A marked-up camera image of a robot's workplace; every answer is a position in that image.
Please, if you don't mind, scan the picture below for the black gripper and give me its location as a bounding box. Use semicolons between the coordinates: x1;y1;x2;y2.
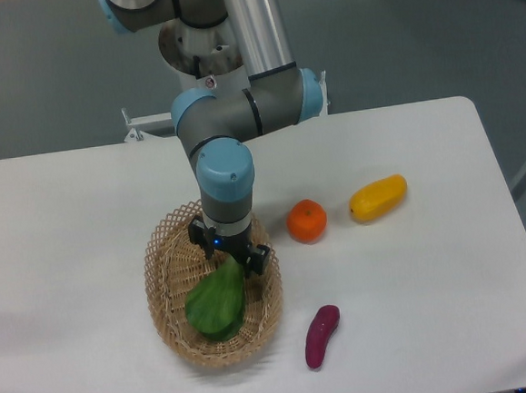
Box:
187;215;271;279

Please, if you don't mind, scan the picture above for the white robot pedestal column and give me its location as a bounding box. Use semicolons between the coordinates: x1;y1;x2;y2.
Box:
177;66;251;97

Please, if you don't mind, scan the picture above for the purple sweet potato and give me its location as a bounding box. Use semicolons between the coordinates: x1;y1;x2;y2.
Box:
304;304;341;370

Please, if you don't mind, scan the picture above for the woven wicker basket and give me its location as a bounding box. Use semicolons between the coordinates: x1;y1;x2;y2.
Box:
144;201;283;368

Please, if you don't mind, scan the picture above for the yellow mango fruit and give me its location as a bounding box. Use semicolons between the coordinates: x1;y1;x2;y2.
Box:
349;174;407;222

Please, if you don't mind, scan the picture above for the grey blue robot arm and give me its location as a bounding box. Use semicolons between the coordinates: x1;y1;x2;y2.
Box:
98;0;324;274

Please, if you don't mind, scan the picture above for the green bok choy vegetable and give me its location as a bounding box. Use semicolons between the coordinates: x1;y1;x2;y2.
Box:
184;256;246;342

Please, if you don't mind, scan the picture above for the orange tangerine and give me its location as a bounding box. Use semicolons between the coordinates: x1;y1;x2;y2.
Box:
286;199;328;243

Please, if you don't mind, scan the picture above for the white metal base frame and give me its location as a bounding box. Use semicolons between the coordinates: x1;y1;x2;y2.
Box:
121;70;331;142

